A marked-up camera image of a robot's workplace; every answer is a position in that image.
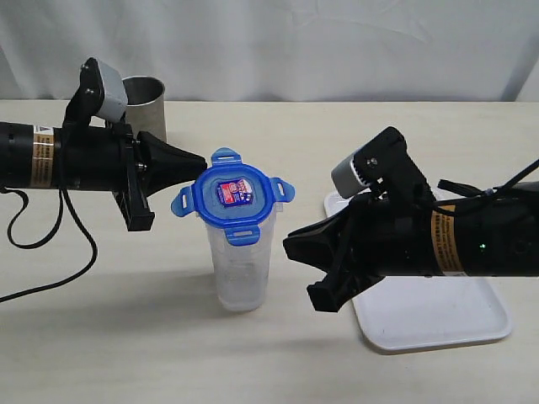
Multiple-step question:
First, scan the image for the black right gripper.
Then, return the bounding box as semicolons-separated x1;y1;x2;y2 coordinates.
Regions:
282;126;434;312

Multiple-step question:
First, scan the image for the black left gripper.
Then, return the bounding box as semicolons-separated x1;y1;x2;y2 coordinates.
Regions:
54;58;207;231

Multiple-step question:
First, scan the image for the stainless steel cup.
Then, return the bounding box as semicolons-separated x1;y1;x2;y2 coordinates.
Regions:
123;76;167;142

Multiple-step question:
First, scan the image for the blue container lid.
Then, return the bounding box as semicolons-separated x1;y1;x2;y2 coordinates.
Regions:
171;147;296;247

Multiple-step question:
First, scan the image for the clear plastic container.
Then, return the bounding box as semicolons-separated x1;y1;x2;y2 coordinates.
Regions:
205;208;277;312

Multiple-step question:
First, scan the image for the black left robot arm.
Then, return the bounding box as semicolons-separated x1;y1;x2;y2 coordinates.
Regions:
1;57;207;231

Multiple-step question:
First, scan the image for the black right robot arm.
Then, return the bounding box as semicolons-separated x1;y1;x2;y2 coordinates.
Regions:
283;126;538;312

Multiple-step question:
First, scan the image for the white plastic tray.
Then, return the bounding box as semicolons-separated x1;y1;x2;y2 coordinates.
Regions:
323;187;515;354

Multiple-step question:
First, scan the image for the white backdrop curtain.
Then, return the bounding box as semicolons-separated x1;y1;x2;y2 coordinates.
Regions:
1;1;538;102

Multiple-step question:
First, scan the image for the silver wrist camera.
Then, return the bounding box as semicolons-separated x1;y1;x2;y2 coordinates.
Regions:
96;59;128;123
331;154;371;199

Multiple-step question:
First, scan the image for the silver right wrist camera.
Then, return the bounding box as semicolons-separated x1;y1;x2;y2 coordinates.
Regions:
331;154;371;199

